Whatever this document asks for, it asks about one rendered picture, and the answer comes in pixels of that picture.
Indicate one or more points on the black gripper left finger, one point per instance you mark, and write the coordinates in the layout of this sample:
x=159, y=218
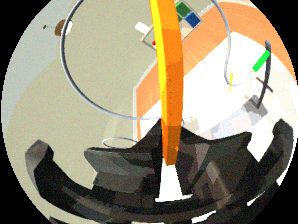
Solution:
x=143, y=159

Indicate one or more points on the orange handle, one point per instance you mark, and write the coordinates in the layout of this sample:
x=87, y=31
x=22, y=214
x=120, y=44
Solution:
x=171, y=69

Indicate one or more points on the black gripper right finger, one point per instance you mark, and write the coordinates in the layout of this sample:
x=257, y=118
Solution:
x=196, y=152

